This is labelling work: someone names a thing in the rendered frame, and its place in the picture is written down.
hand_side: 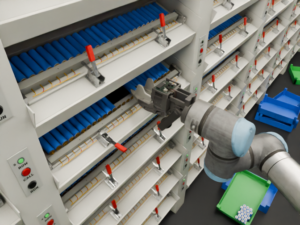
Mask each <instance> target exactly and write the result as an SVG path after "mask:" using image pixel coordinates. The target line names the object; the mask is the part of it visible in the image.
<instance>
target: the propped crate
mask: <svg viewBox="0 0 300 225"><path fill-rule="evenodd" d="M270 184H271V181H269V180H268V181H266V180H264V179H263V178H261V177H259V176H257V175H255V174H253V173H251V172H249V171H247V170H245V171H241V172H237V173H235V175H234V177H233V179H232V180H231V182H230V184H229V186H228V187H227V189H226V191H225V193H224V195H223V196H222V198H221V200H220V202H219V203H218V204H217V210H219V211H220V212H222V213H223V214H225V215H227V216H228V217H230V218H231V219H233V220H234V221H236V222H237V223H239V224H241V225H250V224H251V222H252V220H253V218H254V216H255V214H256V212H257V210H258V208H259V206H260V204H261V202H262V200H263V198H264V196H265V194H266V192H267V190H268V188H269V186H270ZM244 204H245V205H246V206H249V208H252V212H253V214H252V216H251V217H250V221H247V222H246V224H243V223H242V222H240V221H239V220H237V219H235V216H236V215H237V216H238V211H240V206H243V205H244Z"/></svg>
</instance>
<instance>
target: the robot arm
mask: <svg viewBox="0 0 300 225"><path fill-rule="evenodd" d="M169 81H171V82H174V83H176V85H175V84H172V83H170V82H169ZM135 87H136V88H137V89H136V91H135V90H133V89H130V91H131V94H132V95H133V97H134V98H135V100H136V101H137V102H138V103H139V104H140V105H141V106H142V108H143V109H145V110H146V111H148V112H151V113H154V114H158V115H161V116H167V115H168V116H167V117H164V118H162V119H161V122H160V123H159V124H158V127H159V129H160V130H161V131H163V130H164V129H168V128H170V127H171V126H172V123H173V122H174V121H176V120H177V119H178V118H179V117H181V118H180V120H181V122H182V123H184V126H185V128H186V129H188V130H190V131H192V132H194V133H196V134H198V135H199V136H201V137H203V138H205V139H207V140H209V142H208V147H207V151H206V156H205V158H204V171H205V173H206V174H207V176H208V177H209V178H211V179H212V180H214V181H217V182H227V181H229V180H231V179H232V178H233V176H234V174H235V173H237V172H241V171H245V170H248V169H252V168H255V167H257V168H258V169H259V170H260V171H261V172H262V173H263V174H264V175H265V176H266V177H267V178H268V179H269V180H270V181H271V182H272V183H273V185H274V186H275V187H276V188H277V189H278V190H279V191H280V193H281V194H282V195H283V196H284V197H285V198H286V199H287V201H288V202H289V203H290V204H291V205H292V206H293V207H294V209H295V210H296V211H297V212H298V213H299V214H300V164H298V163H297V162H296V161H295V160H294V159H293V158H292V157H291V156H290V154H289V153H288V146H287V144H286V142H285V141H284V139H283V138H282V137H281V136H280V135H279V134H277V133H274V132H267V133H259V134H257V135H255V130H256V128H255V125H254V124H253V123H251V122H249V121H247V120H246V119H245V118H243V117H239V116H236V115H234V114H232V113H230V112H227V111H225V110H223V109H221V108H219V107H217V106H214V105H213V104H211V103H208V102H206V101H204V100H202V99H198V100H196V95H195V94H193V93H191V92H189V91H186V90H184V89H182V88H181V84H180V83H178V82H175V81H173V80H171V79H168V78H166V80H163V81H162V82H160V83H159V84H158V85H156V86H155V85H154V82H153V80H152V79H151V78H148V79H147V81H146V84H145V86H142V85H140V84H139V85H137V86H135ZM152 101H153V102H152Z"/></svg>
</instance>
